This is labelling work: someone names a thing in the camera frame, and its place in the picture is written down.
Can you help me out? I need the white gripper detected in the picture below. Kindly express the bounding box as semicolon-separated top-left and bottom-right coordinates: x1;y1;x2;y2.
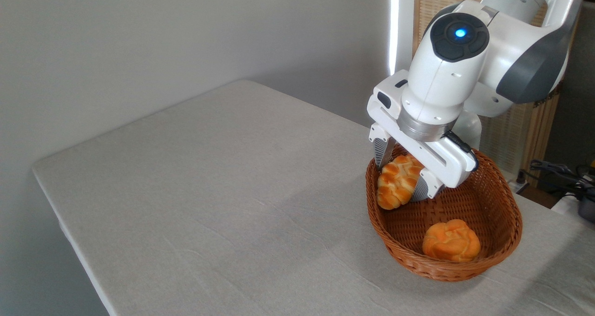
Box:
367;70;479;203

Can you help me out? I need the long braided bread loaf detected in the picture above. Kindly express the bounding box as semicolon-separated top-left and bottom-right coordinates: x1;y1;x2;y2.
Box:
377;154;424;211

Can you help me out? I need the round orange bread bun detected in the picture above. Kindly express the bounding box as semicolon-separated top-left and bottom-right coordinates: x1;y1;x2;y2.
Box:
422;219;481;263

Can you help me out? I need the brown wicker basket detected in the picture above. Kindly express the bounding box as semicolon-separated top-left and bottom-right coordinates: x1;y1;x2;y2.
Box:
365;144;523;282

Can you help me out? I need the dark metal screen hinge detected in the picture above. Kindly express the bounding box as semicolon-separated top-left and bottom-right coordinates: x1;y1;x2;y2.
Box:
534;91;561;108

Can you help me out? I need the grey tablecloth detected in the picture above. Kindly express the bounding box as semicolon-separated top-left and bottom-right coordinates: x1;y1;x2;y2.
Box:
32;79;595;316

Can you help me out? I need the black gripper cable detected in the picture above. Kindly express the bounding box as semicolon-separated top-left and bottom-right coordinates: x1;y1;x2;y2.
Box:
444;130;479;168

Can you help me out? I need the black cable bundle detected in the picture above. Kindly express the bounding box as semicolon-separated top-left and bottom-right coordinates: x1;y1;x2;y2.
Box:
516;159;595;200

